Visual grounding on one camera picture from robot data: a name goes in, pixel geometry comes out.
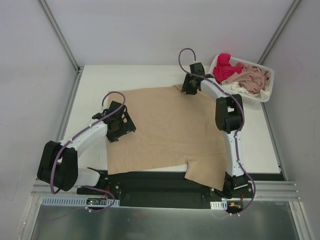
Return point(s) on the left aluminium frame post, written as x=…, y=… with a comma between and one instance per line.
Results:
x=59, y=34

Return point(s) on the aluminium frame post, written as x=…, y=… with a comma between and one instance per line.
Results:
x=59, y=34
x=279, y=30

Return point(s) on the dusty pink shirt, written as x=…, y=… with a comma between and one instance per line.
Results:
x=252, y=78

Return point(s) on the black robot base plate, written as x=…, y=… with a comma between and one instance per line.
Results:
x=150, y=189

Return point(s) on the white plastic laundry basket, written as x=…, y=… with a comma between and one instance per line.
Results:
x=234, y=61

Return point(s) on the right white cable duct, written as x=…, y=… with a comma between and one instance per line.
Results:
x=219, y=205

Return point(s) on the beige t shirt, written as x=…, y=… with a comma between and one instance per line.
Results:
x=172, y=129

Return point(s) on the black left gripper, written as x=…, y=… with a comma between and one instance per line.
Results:
x=124, y=125

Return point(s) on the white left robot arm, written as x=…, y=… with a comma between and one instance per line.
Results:
x=59, y=161

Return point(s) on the white slotted cable duct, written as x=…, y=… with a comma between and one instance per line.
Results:
x=65, y=201

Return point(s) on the right aluminium frame post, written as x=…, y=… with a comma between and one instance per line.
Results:
x=279, y=30

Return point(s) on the pink red shirt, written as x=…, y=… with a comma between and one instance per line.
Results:
x=223, y=69

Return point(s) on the aluminium front rail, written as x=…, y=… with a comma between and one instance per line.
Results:
x=286, y=191

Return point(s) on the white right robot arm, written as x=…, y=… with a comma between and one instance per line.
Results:
x=229, y=119

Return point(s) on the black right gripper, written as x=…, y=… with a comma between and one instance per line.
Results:
x=188, y=86

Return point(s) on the cream white shirt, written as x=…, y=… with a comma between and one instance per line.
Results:
x=236, y=88

